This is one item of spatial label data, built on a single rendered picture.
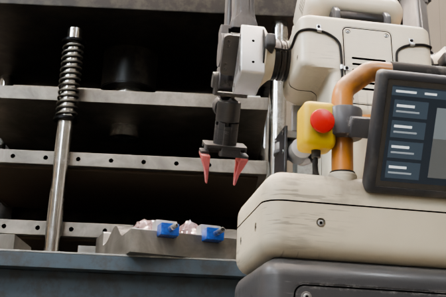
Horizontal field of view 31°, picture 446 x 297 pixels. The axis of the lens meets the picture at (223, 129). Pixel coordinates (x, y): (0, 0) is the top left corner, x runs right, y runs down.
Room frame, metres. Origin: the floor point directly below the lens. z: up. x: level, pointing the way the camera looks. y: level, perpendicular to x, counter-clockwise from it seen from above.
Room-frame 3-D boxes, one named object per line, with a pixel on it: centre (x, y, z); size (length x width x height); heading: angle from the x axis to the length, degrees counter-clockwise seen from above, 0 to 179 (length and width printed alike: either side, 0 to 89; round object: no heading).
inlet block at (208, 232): (1.87, 0.01, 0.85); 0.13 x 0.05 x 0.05; 17
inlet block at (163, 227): (1.84, 0.11, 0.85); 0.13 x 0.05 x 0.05; 17
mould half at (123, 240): (2.11, 0.15, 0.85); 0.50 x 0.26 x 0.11; 17
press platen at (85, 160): (3.13, 0.39, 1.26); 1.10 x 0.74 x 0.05; 90
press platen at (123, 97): (3.14, 0.39, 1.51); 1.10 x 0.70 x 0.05; 90
